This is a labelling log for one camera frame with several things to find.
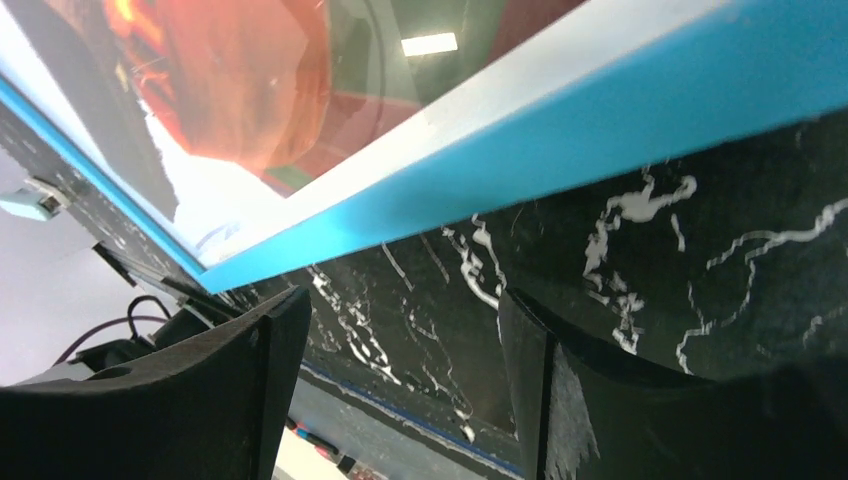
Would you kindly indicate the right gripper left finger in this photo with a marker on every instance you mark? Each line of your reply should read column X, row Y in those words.
column 212, row 406

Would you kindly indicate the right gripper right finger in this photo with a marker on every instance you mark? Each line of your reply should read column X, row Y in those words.
column 586, row 409

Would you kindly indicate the blue wooden picture frame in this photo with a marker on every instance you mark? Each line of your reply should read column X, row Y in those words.
column 748, row 68

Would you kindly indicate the light blue eraser block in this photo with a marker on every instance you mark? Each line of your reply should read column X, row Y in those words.
column 32, row 205

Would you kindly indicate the aluminium rail base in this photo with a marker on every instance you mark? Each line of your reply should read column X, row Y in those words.
column 134, row 272

